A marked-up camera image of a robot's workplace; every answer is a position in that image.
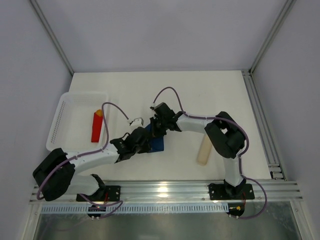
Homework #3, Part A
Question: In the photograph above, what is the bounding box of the blue paper napkin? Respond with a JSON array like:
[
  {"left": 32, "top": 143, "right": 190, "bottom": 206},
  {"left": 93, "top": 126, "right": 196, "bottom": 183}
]
[{"left": 145, "top": 124, "right": 165, "bottom": 153}]

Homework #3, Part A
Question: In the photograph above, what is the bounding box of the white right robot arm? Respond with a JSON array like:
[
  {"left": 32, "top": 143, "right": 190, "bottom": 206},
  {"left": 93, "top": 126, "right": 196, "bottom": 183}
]
[{"left": 150, "top": 102, "right": 248, "bottom": 199}]

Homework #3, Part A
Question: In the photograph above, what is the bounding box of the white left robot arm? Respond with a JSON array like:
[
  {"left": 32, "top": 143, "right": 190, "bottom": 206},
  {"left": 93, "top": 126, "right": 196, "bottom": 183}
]
[{"left": 32, "top": 127, "right": 152, "bottom": 202}]

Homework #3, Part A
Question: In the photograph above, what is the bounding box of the red bottle orange cap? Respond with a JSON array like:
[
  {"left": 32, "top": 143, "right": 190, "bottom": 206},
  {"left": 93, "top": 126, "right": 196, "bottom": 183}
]
[{"left": 91, "top": 109, "right": 103, "bottom": 143}]

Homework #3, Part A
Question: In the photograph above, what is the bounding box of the beige cutlery tray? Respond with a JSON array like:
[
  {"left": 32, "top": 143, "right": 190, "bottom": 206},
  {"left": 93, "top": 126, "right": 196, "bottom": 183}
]
[{"left": 196, "top": 135, "right": 213, "bottom": 166}]

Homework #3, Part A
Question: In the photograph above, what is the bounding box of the white plastic basket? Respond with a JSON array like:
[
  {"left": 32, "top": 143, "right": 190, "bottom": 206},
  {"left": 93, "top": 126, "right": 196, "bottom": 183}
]
[{"left": 46, "top": 91, "right": 109, "bottom": 153}]

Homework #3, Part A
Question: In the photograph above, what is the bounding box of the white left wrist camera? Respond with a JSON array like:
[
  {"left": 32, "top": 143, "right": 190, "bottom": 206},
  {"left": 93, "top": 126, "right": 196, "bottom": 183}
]
[{"left": 128, "top": 117, "right": 144, "bottom": 127}]

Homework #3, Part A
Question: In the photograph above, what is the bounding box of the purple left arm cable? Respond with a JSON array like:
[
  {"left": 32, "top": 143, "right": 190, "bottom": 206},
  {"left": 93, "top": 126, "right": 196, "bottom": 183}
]
[{"left": 36, "top": 101, "right": 131, "bottom": 220}]

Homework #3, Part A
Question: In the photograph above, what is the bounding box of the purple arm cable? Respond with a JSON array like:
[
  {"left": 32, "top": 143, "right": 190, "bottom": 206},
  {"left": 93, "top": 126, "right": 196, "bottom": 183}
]
[
  {"left": 152, "top": 86, "right": 268, "bottom": 220},
  {"left": 36, "top": 101, "right": 131, "bottom": 220}
]

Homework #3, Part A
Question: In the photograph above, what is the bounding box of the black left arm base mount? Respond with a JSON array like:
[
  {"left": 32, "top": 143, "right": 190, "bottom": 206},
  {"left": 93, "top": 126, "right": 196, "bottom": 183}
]
[{"left": 84, "top": 185, "right": 121, "bottom": 203}]

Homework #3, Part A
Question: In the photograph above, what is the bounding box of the white slotted cable duct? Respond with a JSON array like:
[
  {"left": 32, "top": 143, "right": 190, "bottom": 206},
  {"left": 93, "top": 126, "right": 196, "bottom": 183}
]
[{"left": 40, "top": 202, "right": 229, "bottom": 214}]

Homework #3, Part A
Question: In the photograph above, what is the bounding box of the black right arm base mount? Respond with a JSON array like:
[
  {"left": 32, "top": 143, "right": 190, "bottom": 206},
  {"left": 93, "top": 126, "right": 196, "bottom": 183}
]
[{"left": 208, "top": 183, "right": 255, "bottom": 201}]

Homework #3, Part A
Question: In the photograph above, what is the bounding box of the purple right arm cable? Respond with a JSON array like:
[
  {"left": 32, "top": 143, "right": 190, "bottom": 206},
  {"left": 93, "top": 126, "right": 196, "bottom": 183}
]
[{"left": 152, "top": 86, "right": 268, "bottom": 220}]

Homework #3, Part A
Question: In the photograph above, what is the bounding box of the aluminium side rail right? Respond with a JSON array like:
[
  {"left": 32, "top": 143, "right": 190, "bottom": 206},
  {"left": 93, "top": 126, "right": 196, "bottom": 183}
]
[{"left": 241, "top": 69, "right": 287, "bottom": 181}]

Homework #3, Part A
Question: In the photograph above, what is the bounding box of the aluminium table edge rail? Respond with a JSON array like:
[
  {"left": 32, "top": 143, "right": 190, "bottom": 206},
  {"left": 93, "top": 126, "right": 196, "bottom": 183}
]
[{"left": 29, "top": 179, "right": 304, "bottom": 205}]

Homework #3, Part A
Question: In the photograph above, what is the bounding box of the aluminium frame post right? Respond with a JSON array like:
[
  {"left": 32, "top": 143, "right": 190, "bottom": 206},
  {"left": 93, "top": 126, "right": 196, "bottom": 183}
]
[{"left": 248, "top": 0, "right": 297, "bottom": 75}]

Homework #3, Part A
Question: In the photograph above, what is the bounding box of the aluminium frame post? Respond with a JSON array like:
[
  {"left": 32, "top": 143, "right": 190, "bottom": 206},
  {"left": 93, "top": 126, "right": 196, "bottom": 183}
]
[
  {"left": 248, "top": 0, "right": 297, "bottom": 75},
  {"left": 28, "top": 0, "right": 75, "bottom": 76}
]

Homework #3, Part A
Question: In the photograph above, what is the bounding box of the aluminium frame post left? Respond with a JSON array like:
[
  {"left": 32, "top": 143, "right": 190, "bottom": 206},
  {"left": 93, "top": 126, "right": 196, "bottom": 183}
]
[{"left": 28, "top": 0, "right": 75, "bottom": 76}]

